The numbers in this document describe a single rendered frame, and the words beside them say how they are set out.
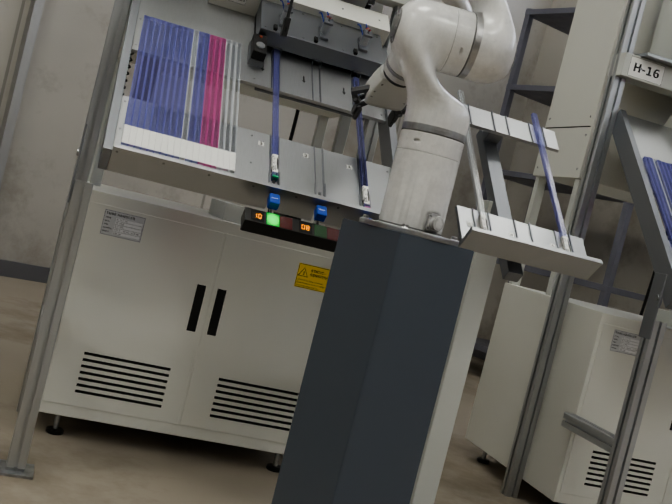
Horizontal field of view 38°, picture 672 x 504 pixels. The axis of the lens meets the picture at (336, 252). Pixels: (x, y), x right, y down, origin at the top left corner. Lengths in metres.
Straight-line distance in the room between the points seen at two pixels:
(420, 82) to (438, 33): 0.09
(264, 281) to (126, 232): 0.37
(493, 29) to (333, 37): 0.88
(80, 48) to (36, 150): 0.56
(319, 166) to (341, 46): 0.43
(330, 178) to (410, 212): 0.55
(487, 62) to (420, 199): 0.28
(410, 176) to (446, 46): 0.24
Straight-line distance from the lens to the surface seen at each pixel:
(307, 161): 2.29
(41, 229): 5.20
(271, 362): 2.54
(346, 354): 1.76
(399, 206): 1.76
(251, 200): 2.18
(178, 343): 2.49
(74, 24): 5.19
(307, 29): 2.61
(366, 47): 2.64
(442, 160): 1.77
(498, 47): 1.81
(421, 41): 1.77
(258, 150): 2.26
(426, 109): 1.78
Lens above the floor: 0.70
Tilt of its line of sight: 2 degrees down
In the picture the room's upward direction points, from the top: 14 degrees clockwise
